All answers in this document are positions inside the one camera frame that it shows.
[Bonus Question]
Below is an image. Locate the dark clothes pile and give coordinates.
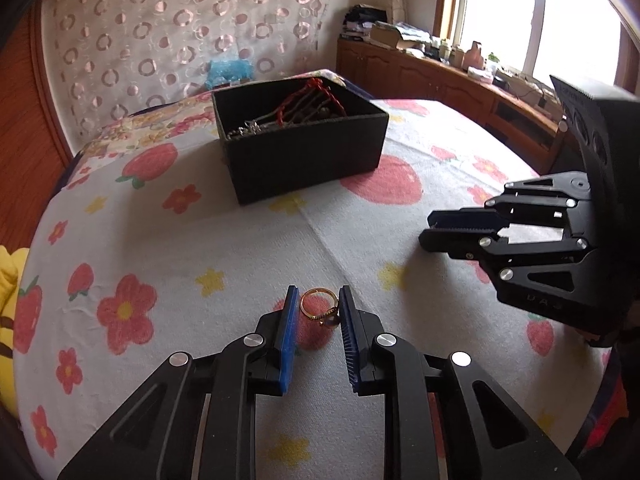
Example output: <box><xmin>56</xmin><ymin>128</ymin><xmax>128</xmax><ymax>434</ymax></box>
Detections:
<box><xmin>340</xmin><ymin>3</ymin><xmax>387</xmax><ymax>41</ymax></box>

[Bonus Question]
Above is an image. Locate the floral beige blanket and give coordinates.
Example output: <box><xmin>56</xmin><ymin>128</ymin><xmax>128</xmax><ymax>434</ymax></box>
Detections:
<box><xmin>74</xmin><ymin>68</ymin><xmax>352</xmax><ymax>162</ymax></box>

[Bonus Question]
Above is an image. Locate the red cord bracelet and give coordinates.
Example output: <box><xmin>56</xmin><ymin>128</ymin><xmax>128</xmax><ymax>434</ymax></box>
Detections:
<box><xmin>273</xmin><ymin>77</ymin><xmax>350</xmax><ymax>126</ymax></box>

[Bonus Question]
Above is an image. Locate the cardboard box on cabinet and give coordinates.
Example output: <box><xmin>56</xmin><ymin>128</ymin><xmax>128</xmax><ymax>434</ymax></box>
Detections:
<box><xmin>369</xmin><ymin>22</ymin><xmax>431</xmax><ymax>50</ymax></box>

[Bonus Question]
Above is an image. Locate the black square jewelry box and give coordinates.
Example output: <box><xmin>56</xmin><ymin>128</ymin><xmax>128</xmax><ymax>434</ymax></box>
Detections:
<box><xmin>213</xmin><ymin>76</ymin><xmax>390</xmax><ymax>205</ymax></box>

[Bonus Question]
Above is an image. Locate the gold ring with stone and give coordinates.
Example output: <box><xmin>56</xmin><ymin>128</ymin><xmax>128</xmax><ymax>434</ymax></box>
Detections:
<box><xmin>298</xmin><ymin>286</ymin><xmax>343</xmax><ymax>328</ymax></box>

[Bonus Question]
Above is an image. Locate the window with white frame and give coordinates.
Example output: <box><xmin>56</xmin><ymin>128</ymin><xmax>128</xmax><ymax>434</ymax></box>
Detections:
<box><xmin>433</xmin><ymin>0</ymin><xmax>639</xmax><ymax>93</ymax></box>

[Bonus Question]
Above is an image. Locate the pink bottle on sill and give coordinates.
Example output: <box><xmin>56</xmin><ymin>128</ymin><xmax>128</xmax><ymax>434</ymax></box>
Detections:
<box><xmin>462</xmin><ymin>41</ymin><xmax>485</xmax><ymax>70</ymax></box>

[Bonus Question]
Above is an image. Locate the rhinestone hair comb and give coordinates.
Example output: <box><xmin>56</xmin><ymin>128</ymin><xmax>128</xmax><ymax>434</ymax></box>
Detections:
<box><xmin>226</xmin><ymin>120</ymin><xmax>277</xmax><ymax>141</ymax></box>

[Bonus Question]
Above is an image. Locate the pink circle sheer curtain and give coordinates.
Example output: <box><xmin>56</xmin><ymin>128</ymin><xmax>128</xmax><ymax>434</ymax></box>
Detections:
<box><xmin>42</xmin><ymin>0</ymin><xmax>329</xmax><ymax>150</ymax></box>

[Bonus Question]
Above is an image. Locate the wooden sideboard cabinet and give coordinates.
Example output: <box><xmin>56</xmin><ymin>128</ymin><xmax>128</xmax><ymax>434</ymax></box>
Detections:
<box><xmin>336</xmin><ymin>38</ymin><xmax>582</xmax><ymax>174</ymax></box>

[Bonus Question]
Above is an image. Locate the yellow plush toy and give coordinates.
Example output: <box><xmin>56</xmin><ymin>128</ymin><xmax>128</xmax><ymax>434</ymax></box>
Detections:
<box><xmin>0</xmin><ymin>246</ymin><xmax>29</xmax><ymax>418</ymax></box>

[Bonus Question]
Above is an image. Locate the white power strip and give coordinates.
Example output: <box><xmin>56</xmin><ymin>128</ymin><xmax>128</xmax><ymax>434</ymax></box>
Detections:
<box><xmin>495</xmin><ymin>70</ymin><xmax>564</xmax><ymax>122</ymax></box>

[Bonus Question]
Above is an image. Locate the strawberry flower white bedsheet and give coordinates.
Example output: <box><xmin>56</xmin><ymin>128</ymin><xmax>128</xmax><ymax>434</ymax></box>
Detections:
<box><xmin>14</xmin><ymin>101</ymin><xmax>604</xmax><ymax>479</ymax></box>

